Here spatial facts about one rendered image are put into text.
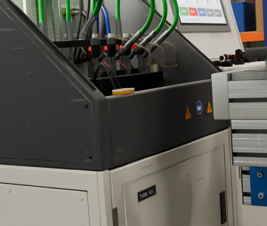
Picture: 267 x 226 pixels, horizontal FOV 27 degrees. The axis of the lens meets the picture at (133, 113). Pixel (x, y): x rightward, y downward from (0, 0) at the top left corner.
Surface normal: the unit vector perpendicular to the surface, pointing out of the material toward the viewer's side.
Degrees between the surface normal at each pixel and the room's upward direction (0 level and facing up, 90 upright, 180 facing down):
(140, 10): 90
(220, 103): 90
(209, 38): 76
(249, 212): 90
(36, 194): 90
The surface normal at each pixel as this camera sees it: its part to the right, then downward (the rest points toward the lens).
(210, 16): 0.79, -0.24
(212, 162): 0.83, 0.00
